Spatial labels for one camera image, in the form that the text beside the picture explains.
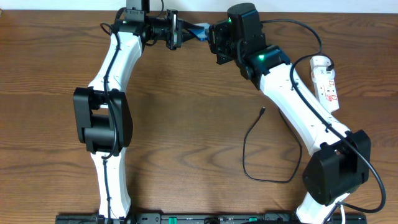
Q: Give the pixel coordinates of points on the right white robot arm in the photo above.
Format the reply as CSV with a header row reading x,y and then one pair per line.
x,y
339,158

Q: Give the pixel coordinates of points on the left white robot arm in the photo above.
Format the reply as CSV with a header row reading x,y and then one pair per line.
x,y
103,119

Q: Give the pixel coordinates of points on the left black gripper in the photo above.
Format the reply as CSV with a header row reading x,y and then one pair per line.
x,y
171,30

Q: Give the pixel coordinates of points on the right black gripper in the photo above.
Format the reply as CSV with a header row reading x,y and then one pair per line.
x,y
214,37

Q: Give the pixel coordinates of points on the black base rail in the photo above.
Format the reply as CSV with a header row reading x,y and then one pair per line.
x,y
156,218

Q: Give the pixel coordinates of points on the blue Galaxy smartphone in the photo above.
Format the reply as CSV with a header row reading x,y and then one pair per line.
x,y
202,33

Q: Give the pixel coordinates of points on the white power strip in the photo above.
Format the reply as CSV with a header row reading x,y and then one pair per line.
x,y
323,78

